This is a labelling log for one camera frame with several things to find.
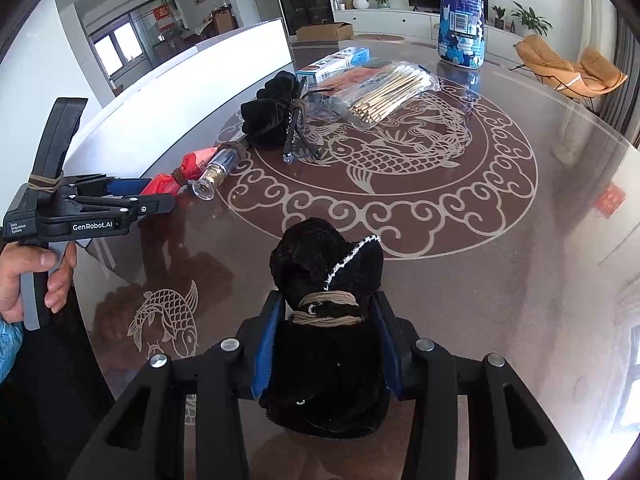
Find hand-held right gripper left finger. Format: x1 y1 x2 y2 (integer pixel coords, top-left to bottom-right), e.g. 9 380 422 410
67 290 286 480

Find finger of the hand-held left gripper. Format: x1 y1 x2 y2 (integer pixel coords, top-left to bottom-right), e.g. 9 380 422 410
75 192 177 222
62 174 153 197

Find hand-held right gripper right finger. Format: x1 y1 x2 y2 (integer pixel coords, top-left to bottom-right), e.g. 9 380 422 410
372 291 586 480

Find black velvet pouch beaded trim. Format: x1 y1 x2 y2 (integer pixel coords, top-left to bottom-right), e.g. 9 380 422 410
260 217 391 436

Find red drawstring pouch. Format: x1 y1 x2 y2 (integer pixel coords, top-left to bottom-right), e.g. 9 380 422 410
140 147 219 197

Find clear packet with pink card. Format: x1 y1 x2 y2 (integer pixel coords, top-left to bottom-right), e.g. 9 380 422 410
305 65 396 111

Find person's left forearm blue sleeve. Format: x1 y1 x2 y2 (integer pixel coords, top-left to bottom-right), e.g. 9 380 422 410
0 319 24 385

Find brown patterned glass desktop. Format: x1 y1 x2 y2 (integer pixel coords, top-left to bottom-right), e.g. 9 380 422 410
75 35 640 480

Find person's left hand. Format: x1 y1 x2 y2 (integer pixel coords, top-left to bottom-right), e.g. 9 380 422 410
0 242 78 323

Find small glass bottle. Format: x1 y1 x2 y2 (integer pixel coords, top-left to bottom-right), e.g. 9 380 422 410
192 142 247 202

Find white partition board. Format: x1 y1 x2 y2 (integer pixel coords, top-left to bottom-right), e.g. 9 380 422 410
60 17 296 241

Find black velvet pouch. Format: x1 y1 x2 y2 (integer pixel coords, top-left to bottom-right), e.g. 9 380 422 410
240 71 307 151

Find black eyeglasses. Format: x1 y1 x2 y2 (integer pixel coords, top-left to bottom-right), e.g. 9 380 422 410
282 92 324 164

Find wooden sideboard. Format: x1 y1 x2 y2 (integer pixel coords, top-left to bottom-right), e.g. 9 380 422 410
210 7 239 37

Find blue and white box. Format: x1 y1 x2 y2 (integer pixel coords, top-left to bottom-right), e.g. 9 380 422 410
295 46 372 84

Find cardboard box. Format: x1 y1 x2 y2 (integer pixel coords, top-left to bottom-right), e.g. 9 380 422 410
295 21 355 42

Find bag of cotton swabs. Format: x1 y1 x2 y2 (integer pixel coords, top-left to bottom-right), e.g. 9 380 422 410
344 60 442 129

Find white television cabinet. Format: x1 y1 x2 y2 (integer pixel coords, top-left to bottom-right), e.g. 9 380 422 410
332 7 521 49

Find blue camouflage bottle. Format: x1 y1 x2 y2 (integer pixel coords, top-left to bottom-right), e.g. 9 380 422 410
436 0 489 69

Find orange lounge chair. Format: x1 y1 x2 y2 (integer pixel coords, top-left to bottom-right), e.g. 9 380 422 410
514 35 584 94
575 47 629 99

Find grey curtain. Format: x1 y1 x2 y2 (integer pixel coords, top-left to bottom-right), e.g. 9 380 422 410
597 10 640 147

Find large leafy potted plant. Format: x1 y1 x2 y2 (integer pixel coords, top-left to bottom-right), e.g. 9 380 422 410
511 1 554 37

